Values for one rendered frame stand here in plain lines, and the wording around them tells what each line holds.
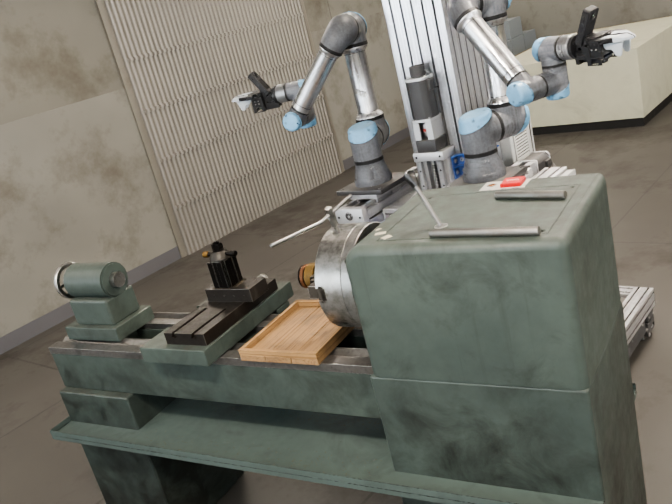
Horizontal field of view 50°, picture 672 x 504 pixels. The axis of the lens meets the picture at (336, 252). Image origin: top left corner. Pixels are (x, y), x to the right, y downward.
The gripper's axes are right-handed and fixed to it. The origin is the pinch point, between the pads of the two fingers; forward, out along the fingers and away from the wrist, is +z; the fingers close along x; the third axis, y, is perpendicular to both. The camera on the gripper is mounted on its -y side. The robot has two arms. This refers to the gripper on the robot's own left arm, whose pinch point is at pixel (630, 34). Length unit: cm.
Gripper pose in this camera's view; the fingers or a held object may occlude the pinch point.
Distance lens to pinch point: 223.1
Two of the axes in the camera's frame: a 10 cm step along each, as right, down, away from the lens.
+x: -8.0, 4.8, -3.6
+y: 3.5, 8.6, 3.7
